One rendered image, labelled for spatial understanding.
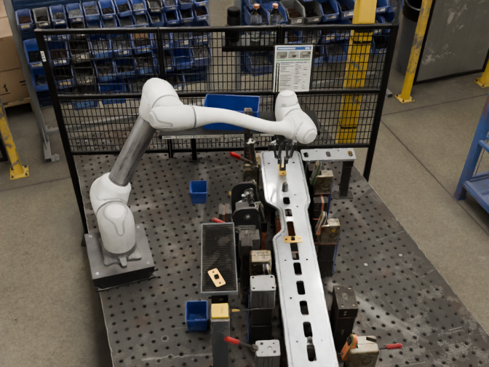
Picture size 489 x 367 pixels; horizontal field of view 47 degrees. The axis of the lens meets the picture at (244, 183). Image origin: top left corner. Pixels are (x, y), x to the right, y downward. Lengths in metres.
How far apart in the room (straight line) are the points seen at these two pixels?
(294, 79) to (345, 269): 1.10
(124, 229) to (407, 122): 3.26
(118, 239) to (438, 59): 3.76
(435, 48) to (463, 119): 0.69
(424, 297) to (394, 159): 2.11
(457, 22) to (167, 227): 3.45
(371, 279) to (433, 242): 1.35
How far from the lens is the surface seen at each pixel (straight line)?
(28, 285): 3.88
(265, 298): 2.24
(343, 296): 2.32
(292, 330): 2.23
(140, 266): 2.74
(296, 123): 2.46
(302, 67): 3.17
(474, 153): 4.24
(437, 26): 5.35
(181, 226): 3.02
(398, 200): 4.37
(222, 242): 2.29
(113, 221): 2.60
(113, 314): 2.70
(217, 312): 2.07
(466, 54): 5.76
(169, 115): 2.36
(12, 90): 5.36
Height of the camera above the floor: 2.82
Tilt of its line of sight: 40 degrees down
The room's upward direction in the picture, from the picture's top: 1 degrees clockwise
